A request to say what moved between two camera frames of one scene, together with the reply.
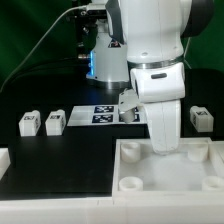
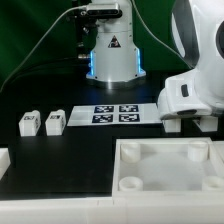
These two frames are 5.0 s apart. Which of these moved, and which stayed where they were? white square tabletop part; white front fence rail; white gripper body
Moved: white gripper body
Stayed: white square tabletop part; white front fence rail
